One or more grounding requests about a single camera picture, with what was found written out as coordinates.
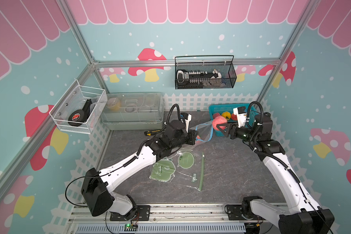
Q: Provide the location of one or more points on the green zipper bag with coasters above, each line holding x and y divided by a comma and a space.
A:
186, 168

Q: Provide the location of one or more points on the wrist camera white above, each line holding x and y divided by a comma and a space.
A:
186, 119
241, 115

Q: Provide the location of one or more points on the small green circuit board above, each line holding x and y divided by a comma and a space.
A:
130, 227

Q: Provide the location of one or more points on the yellow peach left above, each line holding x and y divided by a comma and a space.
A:
226, 115

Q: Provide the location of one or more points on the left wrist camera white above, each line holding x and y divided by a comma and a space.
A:
186, 119

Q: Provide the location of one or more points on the black wire mesh basket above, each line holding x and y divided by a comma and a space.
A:
222, 63

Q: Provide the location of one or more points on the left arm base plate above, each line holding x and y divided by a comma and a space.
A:
137, 213

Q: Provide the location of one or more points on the black tape roll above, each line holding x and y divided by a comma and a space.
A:
79, 117

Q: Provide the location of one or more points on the teal plastic basket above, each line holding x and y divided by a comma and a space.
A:
220, 108

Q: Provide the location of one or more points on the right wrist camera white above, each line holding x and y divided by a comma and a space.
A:
241, 115

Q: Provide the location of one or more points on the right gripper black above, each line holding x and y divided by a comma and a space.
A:
230, 126

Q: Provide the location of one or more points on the clear acrylic wall bin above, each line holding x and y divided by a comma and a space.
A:
74, 99

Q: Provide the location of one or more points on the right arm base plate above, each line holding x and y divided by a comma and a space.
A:
238, 212

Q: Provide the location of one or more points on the translucent green storage box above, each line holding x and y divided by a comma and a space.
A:
134, 111

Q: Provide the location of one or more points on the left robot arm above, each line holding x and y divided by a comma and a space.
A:
98, 187

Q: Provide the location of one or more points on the pink peach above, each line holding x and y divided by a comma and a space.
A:
218, 120
216, 115

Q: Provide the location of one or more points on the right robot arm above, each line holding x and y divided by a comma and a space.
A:
303, 215

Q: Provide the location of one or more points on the yellow black utility knife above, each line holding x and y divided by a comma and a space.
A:
152, 132

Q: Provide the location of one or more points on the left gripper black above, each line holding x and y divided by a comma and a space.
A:
192, 134

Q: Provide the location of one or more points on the pink peach front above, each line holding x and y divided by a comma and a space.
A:
216, 115

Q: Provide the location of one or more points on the white black items in basket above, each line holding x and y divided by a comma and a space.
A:
198, 79

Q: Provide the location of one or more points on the red orange peach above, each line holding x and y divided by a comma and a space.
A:
234, 117

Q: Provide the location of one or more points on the clear blue zip-top bag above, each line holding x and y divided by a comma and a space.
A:
205, 132

